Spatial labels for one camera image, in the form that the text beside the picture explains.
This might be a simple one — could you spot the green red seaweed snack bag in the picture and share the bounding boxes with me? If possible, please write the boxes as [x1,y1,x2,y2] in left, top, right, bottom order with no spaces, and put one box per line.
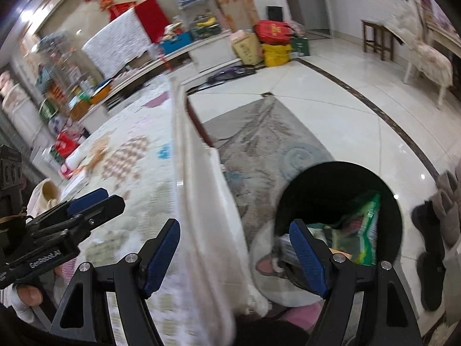
[308,191,381,266]

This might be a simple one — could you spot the red plastic bag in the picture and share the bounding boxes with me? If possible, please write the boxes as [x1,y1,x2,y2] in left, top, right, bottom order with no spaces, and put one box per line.
[54,131,80,159]

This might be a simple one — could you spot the white side table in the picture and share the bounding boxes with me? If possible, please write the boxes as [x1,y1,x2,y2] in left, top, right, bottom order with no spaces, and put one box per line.
[426,21,461,58]

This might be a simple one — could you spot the dark wooden stool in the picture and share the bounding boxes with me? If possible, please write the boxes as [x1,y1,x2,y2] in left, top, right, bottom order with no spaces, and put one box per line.
[361,20,395,62]

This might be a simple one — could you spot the white ornate chair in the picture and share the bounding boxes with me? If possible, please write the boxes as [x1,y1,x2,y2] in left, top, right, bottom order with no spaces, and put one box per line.
[384,0,452,109]

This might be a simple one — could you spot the black round trash bin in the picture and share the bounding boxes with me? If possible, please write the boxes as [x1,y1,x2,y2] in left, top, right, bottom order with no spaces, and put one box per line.
[273,161,403,263]

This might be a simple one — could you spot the white pink bottle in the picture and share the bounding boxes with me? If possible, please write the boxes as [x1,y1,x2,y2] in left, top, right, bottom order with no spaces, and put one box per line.
[59,148,88,180]

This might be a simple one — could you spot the white gloved left hand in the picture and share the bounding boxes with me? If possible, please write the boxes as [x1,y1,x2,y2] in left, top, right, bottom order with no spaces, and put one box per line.
[1,266,67,328]

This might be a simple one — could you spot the black slippers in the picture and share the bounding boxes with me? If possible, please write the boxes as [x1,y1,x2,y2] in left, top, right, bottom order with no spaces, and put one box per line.
[411,201,445,312]

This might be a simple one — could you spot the cardboard box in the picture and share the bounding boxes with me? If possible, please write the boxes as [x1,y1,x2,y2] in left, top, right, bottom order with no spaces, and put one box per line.
[232,33,263,66]

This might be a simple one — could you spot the yellow bag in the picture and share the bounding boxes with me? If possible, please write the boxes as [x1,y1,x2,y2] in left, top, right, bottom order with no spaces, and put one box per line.
[262,44,292,67]

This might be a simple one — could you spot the grey patterned floor rug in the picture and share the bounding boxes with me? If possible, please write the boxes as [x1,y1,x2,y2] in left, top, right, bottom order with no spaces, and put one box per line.
[204,96,334,245]

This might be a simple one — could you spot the blue storage bin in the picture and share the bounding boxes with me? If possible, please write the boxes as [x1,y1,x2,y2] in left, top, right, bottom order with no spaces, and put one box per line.
[160,32,194,55]

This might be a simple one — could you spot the patterned fluffy table blanket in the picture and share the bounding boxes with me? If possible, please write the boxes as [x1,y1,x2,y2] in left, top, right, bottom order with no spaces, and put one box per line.
[54,75,269,345]

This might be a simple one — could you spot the brown paper cup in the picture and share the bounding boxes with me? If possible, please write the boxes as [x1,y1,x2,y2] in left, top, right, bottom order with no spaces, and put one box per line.
[27,178,60,217]

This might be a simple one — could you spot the grey fuzzy slippers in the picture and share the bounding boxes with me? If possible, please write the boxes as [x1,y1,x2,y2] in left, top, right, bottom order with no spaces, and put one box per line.
[430,170,460,248]

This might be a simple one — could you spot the white textured cloth cover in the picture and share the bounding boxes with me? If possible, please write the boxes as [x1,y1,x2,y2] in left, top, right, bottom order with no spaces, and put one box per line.
[82,8,152,78]

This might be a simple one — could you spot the green crate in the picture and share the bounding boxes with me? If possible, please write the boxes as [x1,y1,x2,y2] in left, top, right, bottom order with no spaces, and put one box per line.
[291,37,310,57]

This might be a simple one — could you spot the white tv cabinet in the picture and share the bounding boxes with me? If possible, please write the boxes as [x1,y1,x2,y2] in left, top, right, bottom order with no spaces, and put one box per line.
[80,31,241,133]

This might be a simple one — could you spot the orange plastic snack wrapper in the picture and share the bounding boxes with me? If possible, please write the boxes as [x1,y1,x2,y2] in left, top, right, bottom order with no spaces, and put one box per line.
[73,140,109,175]

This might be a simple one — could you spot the red fabric bag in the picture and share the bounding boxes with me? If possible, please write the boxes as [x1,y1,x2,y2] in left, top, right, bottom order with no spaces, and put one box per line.
[254,20,295,45]

